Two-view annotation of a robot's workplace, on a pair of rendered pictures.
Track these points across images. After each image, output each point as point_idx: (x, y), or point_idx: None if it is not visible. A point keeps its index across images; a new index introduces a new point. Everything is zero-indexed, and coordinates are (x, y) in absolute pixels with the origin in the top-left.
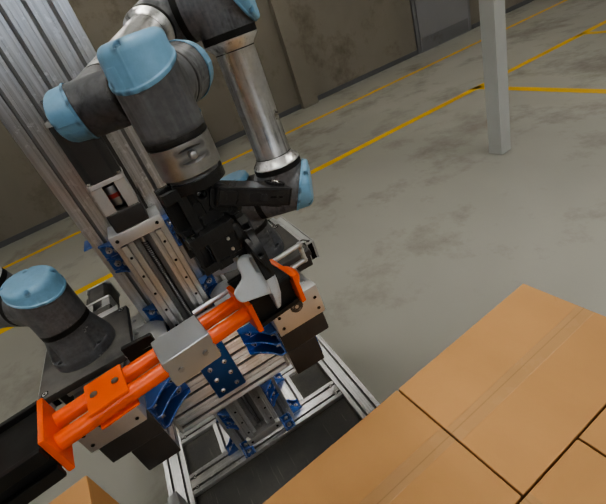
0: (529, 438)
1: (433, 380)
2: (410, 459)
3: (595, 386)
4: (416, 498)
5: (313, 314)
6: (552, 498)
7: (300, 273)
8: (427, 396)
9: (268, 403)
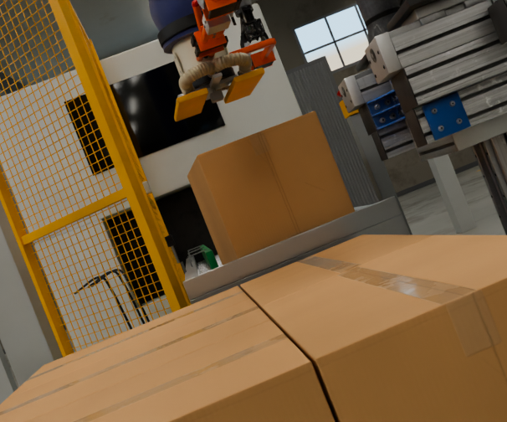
0: (299, 300)
1: (427, 244)
2: (345, 263)
3: (309, 320)
4: (310, 274)
5: (384, 73)
6: (243, 316)
7: (416, 28)
8: (407, 249)
9: None
